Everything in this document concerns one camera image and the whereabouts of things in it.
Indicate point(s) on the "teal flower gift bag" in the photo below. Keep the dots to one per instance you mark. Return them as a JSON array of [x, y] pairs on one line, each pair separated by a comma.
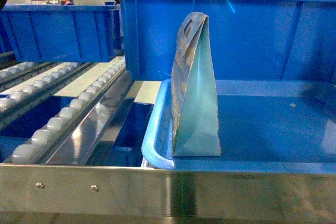
[[195, 118]]

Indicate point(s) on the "white roller conveyor track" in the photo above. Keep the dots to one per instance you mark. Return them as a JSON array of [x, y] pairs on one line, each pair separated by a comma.
[[45, 138]]

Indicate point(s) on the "light blue plastic tray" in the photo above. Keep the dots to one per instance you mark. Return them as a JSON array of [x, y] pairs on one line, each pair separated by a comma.
[[264, 127]]

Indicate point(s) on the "large blue plastic bin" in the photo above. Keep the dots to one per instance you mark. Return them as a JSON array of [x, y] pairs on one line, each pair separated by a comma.
[[250, 39]]

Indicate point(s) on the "blue bin on rollers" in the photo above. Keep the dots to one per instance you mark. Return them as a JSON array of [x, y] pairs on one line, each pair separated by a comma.
[[63, 33]]

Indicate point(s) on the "stainless steel front rail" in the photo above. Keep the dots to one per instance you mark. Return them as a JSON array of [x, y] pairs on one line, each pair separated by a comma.
[[148, 193]]

